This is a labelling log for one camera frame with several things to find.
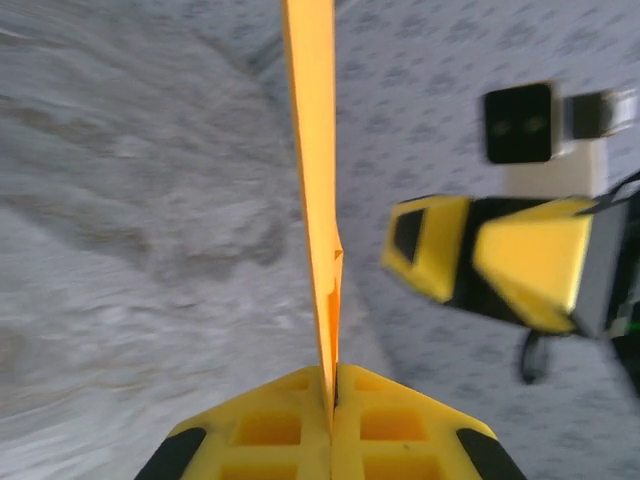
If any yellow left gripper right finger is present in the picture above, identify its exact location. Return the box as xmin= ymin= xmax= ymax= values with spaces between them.
xmin=330 ymin=363 xmax=527 ymax=480

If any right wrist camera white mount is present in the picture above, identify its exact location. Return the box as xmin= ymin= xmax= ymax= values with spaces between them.
xmin=482 ymin=81 xmax=632 ymax=202

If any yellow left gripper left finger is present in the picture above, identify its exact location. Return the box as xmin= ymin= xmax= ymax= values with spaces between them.
xmin=133 ymin=364 xmax=335 ymax=480

